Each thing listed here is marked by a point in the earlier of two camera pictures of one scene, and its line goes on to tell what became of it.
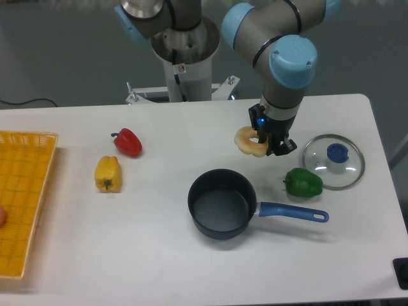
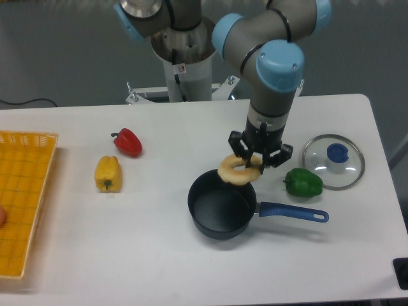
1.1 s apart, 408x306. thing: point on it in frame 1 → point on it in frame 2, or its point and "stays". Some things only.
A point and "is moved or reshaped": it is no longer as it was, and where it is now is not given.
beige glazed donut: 242,141 is moved or reshaped
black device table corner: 400,266 stays
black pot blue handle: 222,204 stays
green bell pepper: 303,182 stays
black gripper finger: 262,137 → 244,152
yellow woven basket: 25,161 stays
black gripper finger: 284,146 → 266,162
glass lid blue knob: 337,160 stays
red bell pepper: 127,143 stays
